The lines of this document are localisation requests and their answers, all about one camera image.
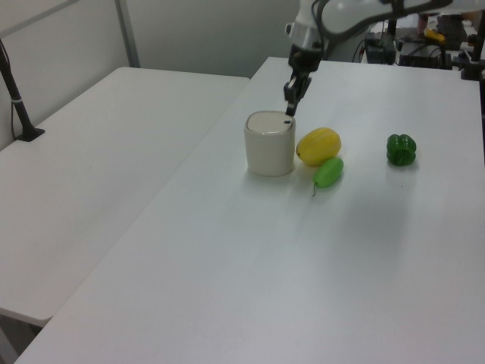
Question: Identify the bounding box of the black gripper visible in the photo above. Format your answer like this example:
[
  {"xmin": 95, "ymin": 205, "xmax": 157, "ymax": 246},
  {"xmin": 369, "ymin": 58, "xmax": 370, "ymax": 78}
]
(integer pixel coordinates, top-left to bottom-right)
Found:
[{"xmin": 283, "ymin": 43, "xmax": 323, "ymax": 117}]

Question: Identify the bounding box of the cream garbage bin with lid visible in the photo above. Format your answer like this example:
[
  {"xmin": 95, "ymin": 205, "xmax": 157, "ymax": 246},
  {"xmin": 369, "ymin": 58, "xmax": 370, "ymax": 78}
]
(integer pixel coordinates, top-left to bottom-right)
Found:
[{"xmin": 243, "ymin": 110, "xmax": 298, "ymax": 177}]

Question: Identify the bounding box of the yellow toy melon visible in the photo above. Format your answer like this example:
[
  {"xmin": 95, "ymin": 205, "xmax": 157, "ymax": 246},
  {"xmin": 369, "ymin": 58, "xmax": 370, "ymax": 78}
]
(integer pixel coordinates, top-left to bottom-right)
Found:
[{"xmin": 296, "ymin": 127, "xmax": 343, "ymax": 168}]

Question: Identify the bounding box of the light green toy fruit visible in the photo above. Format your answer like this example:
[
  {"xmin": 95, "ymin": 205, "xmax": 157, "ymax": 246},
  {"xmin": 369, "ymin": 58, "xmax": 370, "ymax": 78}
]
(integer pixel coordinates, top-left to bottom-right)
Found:
[{"xmin": 311, "ymin": 157, "xmax": 345, "ymax": 198}]

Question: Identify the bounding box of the black equipment box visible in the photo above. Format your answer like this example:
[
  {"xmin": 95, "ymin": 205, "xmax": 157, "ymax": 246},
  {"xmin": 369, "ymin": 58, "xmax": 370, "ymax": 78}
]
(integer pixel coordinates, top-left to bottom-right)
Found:
[
  {"xmin": 362, "ymin": 32, "xmax": 397, "ymax": 66},
  {"xmin": 396, "ymin": 37, "xmax": 452, "ymax": 70}
]

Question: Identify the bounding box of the dark green toy bell pepper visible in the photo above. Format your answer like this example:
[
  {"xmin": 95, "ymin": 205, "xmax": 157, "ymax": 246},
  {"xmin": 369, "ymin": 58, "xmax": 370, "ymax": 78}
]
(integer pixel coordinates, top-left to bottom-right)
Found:
[{"xmin": 386, "ymin": 133, "xmax": 418, "ymax": 168}]

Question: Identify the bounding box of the yellow tool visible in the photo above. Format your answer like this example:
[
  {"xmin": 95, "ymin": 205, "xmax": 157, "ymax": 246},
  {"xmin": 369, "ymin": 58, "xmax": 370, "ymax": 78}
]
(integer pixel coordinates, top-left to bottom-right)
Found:
[{"xmin": 423, "ymin": 27, "xmax": 446, "ymax": 43}]

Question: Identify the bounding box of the black clamp stand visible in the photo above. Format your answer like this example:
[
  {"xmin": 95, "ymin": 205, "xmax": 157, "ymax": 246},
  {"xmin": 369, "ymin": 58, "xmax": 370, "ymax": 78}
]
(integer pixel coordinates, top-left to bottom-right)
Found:
[{"xmin": 459, "ymin": 33, "xmax": 485, "ymax": 81}]

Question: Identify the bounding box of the white side table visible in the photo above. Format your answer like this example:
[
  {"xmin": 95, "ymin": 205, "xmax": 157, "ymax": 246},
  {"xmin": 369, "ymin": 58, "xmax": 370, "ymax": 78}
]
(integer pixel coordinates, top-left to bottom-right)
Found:
[{"xmin": 0, "ymin": 66, "xmax": 252, "ymax": 328}]

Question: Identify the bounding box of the black pole with base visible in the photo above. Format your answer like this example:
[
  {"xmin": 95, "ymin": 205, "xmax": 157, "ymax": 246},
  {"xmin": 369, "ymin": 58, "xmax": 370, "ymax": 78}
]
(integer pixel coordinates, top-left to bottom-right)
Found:
[{"xmin": 0, "ymin": 37, "xmax": 46, "ymax": 143}]

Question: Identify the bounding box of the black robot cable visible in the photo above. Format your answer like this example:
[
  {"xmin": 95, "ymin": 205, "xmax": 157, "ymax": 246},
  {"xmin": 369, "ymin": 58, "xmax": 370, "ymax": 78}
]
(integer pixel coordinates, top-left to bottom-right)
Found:
[{"xmin": 309, "ymin": 0, "xmax": 329, "ymax": 52}]

